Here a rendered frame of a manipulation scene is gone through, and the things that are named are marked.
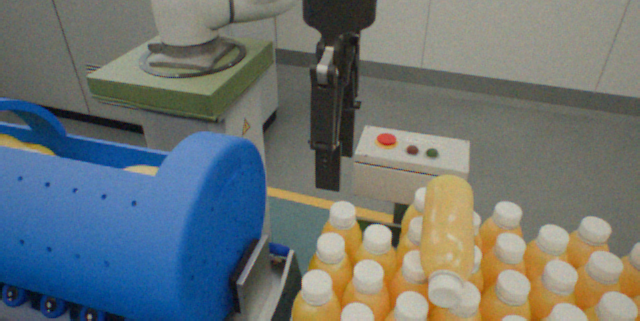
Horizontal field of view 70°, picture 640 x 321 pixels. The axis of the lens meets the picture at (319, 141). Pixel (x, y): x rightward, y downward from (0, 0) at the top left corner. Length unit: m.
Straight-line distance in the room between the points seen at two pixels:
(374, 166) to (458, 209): 0.24
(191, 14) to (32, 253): 0.72
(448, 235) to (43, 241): 0.51
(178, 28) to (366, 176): 0.64
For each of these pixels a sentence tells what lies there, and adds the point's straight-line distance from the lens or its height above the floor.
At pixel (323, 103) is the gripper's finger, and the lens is 0.45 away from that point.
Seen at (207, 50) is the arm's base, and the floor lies 1.10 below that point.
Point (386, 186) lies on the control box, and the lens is 0.86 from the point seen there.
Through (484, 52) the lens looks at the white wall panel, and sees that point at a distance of 3.40.
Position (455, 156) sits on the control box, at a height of 1.10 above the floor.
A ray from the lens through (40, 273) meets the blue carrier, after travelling 0.72.
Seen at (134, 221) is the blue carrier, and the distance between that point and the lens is 0.60.
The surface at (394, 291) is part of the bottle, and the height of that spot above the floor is 1.05.
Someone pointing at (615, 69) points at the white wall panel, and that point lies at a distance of 3.52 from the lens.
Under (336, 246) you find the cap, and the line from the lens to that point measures 0.66.
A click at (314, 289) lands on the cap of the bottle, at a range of 0.61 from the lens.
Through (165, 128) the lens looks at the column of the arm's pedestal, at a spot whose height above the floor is 0.90.
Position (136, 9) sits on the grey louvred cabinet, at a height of 0.83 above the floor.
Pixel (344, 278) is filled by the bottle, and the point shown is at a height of 1.05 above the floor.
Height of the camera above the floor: 1.58
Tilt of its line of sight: 34 degrees down
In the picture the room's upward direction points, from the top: straight up
